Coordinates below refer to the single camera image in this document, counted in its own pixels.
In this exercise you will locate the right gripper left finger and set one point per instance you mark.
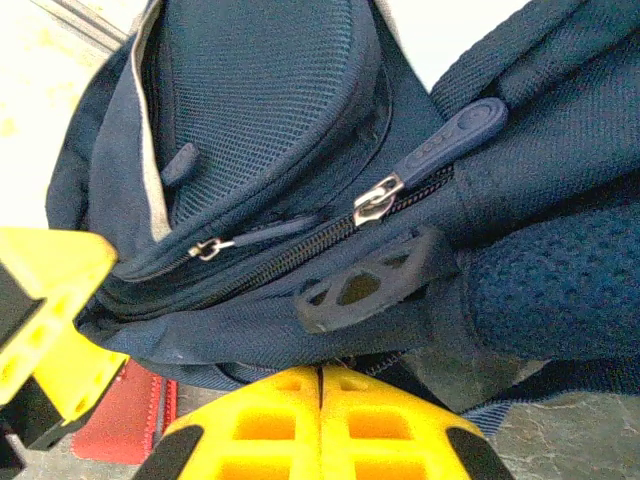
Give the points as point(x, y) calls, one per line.
point(270, 430)

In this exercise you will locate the navy student backpack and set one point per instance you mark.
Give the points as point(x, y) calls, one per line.
point(350, 280)

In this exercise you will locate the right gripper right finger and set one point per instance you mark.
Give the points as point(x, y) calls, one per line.
point(380, 430)

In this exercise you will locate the red wallet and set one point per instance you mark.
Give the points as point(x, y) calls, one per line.
point(130, 420)

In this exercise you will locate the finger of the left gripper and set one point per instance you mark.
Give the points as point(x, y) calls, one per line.
point(65, 260)

